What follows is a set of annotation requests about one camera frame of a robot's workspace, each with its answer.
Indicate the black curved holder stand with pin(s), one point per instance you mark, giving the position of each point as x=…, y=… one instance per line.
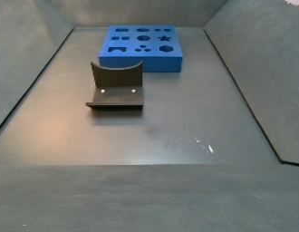
x=118, y=81

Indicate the blue shape-sorter block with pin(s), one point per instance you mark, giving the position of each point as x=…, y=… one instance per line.
x=149, y=44

